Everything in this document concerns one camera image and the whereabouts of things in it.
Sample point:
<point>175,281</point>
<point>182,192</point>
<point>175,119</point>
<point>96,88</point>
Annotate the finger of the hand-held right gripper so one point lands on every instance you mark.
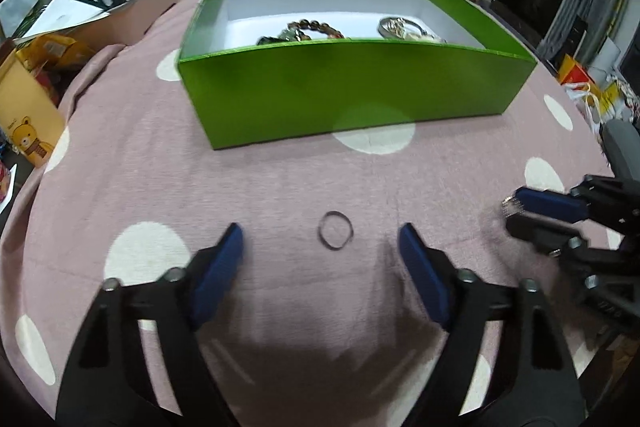
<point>545,203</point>
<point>535,229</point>

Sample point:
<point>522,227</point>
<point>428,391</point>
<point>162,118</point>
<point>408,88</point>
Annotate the gold flower brooch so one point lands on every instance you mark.
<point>398,27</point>

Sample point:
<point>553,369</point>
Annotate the cream wrist watch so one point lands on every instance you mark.
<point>431,38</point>

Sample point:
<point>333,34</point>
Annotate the pink polka dot blanket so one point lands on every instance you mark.
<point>280,187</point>

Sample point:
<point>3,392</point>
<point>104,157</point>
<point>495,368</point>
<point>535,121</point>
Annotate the white papers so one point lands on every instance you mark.
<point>55,14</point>

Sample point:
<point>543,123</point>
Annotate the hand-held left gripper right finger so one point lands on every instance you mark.
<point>425,274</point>

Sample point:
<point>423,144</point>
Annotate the yellow and red bag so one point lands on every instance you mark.
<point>575,69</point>

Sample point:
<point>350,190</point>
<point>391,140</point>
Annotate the dark wrist watch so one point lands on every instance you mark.
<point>267,41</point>

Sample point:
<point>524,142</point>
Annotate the yellow snack bag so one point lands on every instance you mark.
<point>52,49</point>

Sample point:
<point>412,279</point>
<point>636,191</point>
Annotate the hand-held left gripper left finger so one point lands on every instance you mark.
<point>220,274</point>

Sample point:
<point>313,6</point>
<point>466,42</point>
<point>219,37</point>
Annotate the grey chair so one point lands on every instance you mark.
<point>622,149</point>

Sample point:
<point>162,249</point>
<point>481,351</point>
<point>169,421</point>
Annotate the metal bangle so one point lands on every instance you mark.
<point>384,28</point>

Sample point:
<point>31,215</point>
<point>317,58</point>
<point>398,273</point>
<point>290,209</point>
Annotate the green cardboard box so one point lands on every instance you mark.
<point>350,92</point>

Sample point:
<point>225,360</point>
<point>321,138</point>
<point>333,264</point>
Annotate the yellow bear bag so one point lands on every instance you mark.
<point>27,117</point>

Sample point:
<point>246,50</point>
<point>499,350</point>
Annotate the pink pen holder box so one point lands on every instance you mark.
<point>145,7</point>

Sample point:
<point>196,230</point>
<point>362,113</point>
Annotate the white plastic shopping bag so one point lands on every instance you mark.
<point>607,102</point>

